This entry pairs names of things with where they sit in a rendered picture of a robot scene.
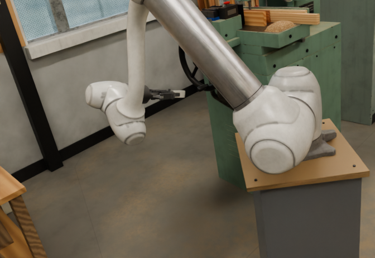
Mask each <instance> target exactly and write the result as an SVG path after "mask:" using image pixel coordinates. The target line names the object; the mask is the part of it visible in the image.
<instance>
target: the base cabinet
mask: <svg viewBox="0 0 375 258"><path fill-rule="evenodd" d="M289 66H303V67H305V68H307V69H308V70H309V71H311V72H312V73H313V74H314V75H315V77H316V79H317V81H318V83H319V85H320V91H321V102H322V120H323V119H328V118H329V119H330V120H331V121H332V122H333V124H334V125H335V126H336V128H337V129H338V130H339V131H340V133H341V40H339V41H337V42H335V43H333V44H331V45H329V46H327V47H325V48H323V49H321V50H319V51H317V52H315V53H313V54H311V55H309V56H307V57H305V58H303V59H301V60H298V61H296V62H294V63H292V64H290V65H288V66H286V67H289ZM274 73H275V72H274ZM274 73H272V74H270V75H268V76H266V75H261V74H255V73H253V74H254V75H255V76H256V78H257V79H258V80H259V81H260V82H261V83H262V85H263V86H264V85H268V84H269V82H270V79H271V78H272V76H273V75H274ZM206 97H207V101H208V108H209V116H210V123H211V130H212V134H213V141H214V148H215V155H216V160H217V167H218V174H219V177H220V178H222V179H224V180H226V181H228V182H230V183H231V184H233V185H235V186H237V187H239V188H241V189H243V190H245V191H247V189H246V184H245V181H244V176H243V170H242V166H241V161H240V157H239V152H238V147H237V142H236V139H235V133H238V131H237V129H236V127H235V125H234V124H233V110H232V109H230V108H229V107H227V106H225V105H224V104H222V103H221V102H219V101H217V100H216V99H214V98H213V97H212V96H211V93H210V91H206Z"/></svg>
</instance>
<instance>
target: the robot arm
mask: <svg viewBox="0 0 375 258"><path fill-rule="evenodd" d="M149 12H151V13H152V14H153V16H154V17H155V18H156V19H157V20H158V22H159V23H160V24H161V25H162V26H163V28H164V29H165V30H166V31H167V32H168V33H169V34H170V36H171V37H172V38H173V39H174V40H175V41H176V42H177V44H178V45H179V46H180V47H181V48H182V49H183V51H184V52H185V53H186V54H187V56H188V57H189V58H190V59H191V60H192V61H193V62H194V64H195V65H196V66H197V67H198V68H199V69H200V70H201V72H202V73H203V74H204V75H205V76H206V77H207V79H208V80H209V81H210V82H211V83H212V85H213V86H215V88H216V89H217V90H218V92H219V93H220V94H221V95H222V96H223V97H224V98H225V100H226V101H227V102H228V103H229V104H230V105H231V106H232V108H233V109H234V111H233V124H234V125H235V127H236V129H237V131H238V133H239V135H240V137H241V139H242V141H243V143H244V147H245V151H246V154H247V156H248V158H249V159H250V161H251V162H252V164H253V165H254V166H255V167H256V168H257V169H259V170H260V171H262V172H264V173H267V174H281V173H284V172H286V171H288V170H290V169H292V168H294V167H295V166H297V165H298V164H300V163H301V162H303V161H307V160H311V159H316V158H319V157H323V156H333V155H335V154H336V149H335V148H334V147H332V146H330V145H329V144H327V143H326V142H327V141H329V140H332V139H334V138H336V133H335V130H321V125H322V102H321V91H320V85H319V83H318V81H317V79H316V77H315V75H314V74H313V73H312V72H311V71H309V70H308V69H307V68H305V67H303V66H289V67H285V68H281V69H279V70H278V71H276V72H275V73H274V75H273V76H272V78H271V79H270V82H269V84H268V85H264V86H263V85H262V83H261V82H260V81H259V80H258V79H257V78H256V76H255V75H254V74H253V73H252V72H251V71H250V69H249V68H248V67H247V66H246V64H245V63H244V62H243V61H242V60H241V58H240V57H239V56H238V55H237V54H236V53H235V51H234V50H233V49H232V48H231V47H230V46H229V44H228V43H227V42H226V41H225V40H224V39H223V37H222V36H221V35H220V33H219V32H218V31H217V30H216V29H215V28H214V26H213V25H212V24H211V23H210V22H209V21H208V19H207V18H206V17H205V16H204V15H203V14H202V12H201V11H200V10H199V9H198V8H197V6H196V5H195V4H194V3H193V2H192V0H129V6H128V15H127V55H128V83H121V82H115V81H103V82H96V83H92V84H89V86H88V87H87V89H86V91H85V99H86V103H87V105H89V106H91V107H93V108H96V109H100V110H101V111H102V112H103V113H105V115H106V117H107V119H108V122H109V125H110V127H111V128H112V130H113V132H114V133H115V135H116V136H117V137H118V139H119V140H120V141H122V142H123V143H124V144H126V145H136V144H138V143H140V142H141V141H142V140H143V139H144V138H145V136H146V126H145V108H144V106H143V105H142V104H146V103H147V102H148V101H149V100H150V99H151V100H155V99H159V100H164V99H175V98H185V91H184V90H171V89H169V90H159V89H149V88H148V86H146V85H145V29H146V21H147V16H148V13H149Z"/></svg>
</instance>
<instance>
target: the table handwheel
mask: <svg viewBox="0 0 375 258"><path fill-rule="evenodd" d="M179 58H180V63H181V66H182V68H183V70H184V73H185V74H186V76H187V78H188V79H189V80H190V81H191V82H192V83H193V85H195V86H196V87H198V86H200V85H203V84H202V83H201V82H199V81H198V80H197V79H196V78H195V77H194V76H195V74H196V72H197V70H198V67H197V66H196V65H195V64H194V62H193V64H194V65H195V68H194V71H193V73H191V71H190V69H189V67H188V65H187V62H186V58H185V52H184V51H183V49H182V48H181V47H180V46H179ZM215 89H216V88H215V86H213V85H212V84H211V85H209V87H207V88H206V89H204V91H212V90H215Z"/></svg>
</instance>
